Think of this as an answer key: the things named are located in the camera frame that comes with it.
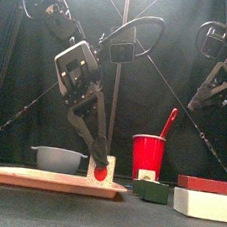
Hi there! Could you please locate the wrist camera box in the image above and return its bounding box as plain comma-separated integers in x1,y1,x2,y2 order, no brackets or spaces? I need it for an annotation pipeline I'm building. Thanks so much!
106,24,139,68
199,25,227,62

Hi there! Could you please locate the red plastic cup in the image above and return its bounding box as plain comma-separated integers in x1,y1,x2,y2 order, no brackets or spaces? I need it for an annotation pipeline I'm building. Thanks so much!
127,132,168,184

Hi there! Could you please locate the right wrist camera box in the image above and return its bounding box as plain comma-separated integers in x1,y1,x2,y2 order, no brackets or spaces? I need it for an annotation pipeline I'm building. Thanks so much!
199,25,227,62

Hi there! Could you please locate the thin black cable loop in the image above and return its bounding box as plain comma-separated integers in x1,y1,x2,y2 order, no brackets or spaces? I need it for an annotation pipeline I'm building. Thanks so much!
193,18,227,57

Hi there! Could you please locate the thick black cable loop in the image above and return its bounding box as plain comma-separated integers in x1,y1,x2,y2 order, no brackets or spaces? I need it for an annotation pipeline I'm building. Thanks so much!
98,10,167,62

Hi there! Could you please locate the pink rectangular plate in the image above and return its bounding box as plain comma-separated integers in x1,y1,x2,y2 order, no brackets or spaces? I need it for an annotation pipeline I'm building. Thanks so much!
0,164,129,202

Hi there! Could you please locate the diagonal brace wire with turnbuckle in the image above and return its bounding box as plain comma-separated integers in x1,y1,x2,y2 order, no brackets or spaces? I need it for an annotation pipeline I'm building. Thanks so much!
76,0,227,183

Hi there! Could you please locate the red plastic spoon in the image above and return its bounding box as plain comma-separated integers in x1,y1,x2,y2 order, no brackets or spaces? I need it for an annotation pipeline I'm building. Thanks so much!
159,106,180,141

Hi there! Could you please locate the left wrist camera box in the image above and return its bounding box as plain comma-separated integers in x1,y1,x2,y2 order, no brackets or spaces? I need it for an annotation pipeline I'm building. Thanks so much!
106,24,139,68

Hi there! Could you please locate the vertical metal frame pole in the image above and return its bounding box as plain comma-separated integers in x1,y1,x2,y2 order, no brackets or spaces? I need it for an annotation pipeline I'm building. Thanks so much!
106,0,131,147

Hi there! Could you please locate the green sushi piece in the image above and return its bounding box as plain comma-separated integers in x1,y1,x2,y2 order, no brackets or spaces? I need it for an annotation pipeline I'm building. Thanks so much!
130,168,173,206

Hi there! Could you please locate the white nigiri with red topping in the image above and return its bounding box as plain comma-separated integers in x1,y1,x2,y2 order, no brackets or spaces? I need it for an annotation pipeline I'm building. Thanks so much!
170,174,227,223

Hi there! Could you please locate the white sushi roll red centre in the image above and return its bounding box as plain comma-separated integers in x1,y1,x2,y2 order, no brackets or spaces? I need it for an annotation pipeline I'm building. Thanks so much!
85,153,117,189

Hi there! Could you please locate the grey bowl with handles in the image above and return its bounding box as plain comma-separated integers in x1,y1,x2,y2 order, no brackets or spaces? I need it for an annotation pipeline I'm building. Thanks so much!
27,144,90,178

